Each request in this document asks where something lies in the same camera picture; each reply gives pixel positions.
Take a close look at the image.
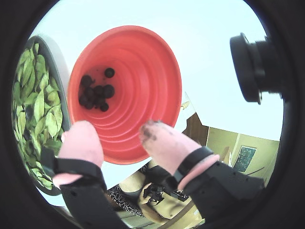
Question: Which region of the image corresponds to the pink-tipped gripper finger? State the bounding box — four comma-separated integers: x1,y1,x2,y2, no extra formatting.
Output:
139,120,265,221
41,120,131,229

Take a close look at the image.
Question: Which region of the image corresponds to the red collapsible cup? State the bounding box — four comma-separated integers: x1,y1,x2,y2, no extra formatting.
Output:
67,25,183,165

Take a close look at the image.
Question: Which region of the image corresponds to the grey round bowl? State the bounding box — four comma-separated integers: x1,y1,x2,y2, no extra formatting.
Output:
11,35,72,196

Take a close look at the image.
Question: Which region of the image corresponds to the brown wooden cabinet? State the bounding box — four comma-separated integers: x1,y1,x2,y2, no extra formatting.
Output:
185,111,209,146

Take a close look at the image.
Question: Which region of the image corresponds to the green leaf pile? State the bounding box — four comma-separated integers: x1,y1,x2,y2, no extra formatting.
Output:
11,42,65,190

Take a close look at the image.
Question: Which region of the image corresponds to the black white patterned cloth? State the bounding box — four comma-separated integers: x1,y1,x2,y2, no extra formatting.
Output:
107,183,146,218

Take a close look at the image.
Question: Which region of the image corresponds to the green framed picture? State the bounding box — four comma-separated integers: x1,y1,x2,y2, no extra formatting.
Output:
234,145,257,173

